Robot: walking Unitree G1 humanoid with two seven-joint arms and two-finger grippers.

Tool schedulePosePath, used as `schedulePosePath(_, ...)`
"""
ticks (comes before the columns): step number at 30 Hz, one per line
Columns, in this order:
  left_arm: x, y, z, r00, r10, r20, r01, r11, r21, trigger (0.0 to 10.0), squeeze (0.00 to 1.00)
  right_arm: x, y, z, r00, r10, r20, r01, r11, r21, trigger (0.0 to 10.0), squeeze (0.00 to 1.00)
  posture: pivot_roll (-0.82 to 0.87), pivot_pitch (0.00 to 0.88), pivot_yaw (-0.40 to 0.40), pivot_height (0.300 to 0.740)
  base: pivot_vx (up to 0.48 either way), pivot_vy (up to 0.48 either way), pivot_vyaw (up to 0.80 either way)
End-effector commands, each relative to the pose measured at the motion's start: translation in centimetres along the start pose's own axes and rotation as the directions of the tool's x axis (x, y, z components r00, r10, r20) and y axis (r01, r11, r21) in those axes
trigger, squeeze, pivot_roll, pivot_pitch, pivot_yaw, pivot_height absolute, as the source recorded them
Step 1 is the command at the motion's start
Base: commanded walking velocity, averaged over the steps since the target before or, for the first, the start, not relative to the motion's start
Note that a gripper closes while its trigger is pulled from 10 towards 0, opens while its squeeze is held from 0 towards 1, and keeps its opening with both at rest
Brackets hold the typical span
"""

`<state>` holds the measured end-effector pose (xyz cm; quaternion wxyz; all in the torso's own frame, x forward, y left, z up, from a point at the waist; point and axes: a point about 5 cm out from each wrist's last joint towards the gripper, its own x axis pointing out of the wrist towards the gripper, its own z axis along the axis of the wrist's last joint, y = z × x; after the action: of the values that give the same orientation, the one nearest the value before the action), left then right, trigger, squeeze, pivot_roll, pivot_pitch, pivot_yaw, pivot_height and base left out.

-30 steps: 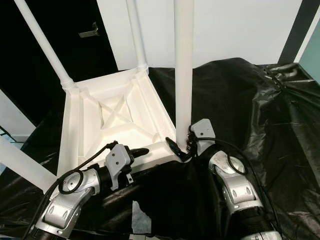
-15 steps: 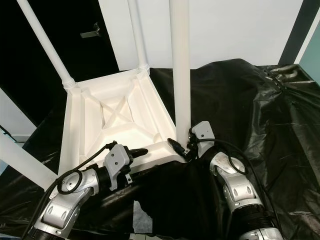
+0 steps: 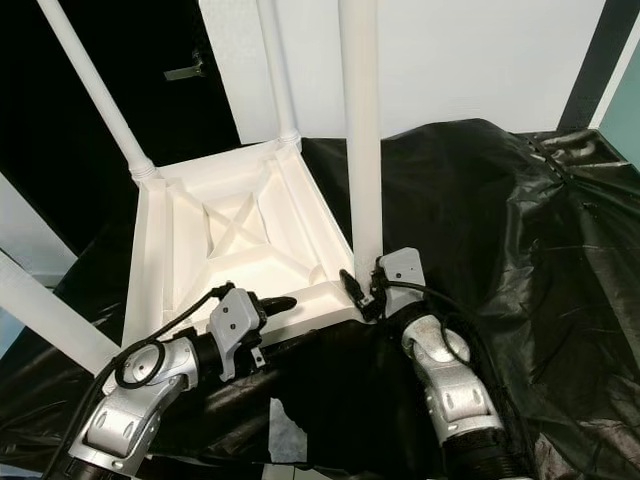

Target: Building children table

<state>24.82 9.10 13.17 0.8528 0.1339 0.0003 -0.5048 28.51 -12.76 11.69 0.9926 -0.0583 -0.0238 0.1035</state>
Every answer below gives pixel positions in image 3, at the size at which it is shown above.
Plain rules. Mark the teal glass panel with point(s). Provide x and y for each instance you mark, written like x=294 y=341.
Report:
x=628 y=120

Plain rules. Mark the black window frame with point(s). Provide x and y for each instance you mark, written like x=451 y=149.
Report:
x=598 y=60

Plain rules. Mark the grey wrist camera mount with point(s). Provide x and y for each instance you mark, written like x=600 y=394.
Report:
x=235 y=318
x=402 y=268

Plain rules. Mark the black plastic cover sheet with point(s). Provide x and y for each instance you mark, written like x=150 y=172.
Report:
x=550 y=300

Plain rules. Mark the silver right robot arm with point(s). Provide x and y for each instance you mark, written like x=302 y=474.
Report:
x=455 y=390

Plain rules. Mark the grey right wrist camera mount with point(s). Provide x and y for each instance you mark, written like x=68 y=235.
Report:
x=402 y=268

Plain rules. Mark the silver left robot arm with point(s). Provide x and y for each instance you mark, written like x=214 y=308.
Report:
x=135 y=410

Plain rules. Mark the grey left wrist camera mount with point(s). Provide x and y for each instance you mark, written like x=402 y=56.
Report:
x=235 y=318

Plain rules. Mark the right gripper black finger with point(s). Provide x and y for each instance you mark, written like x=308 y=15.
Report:
x=351 y=290

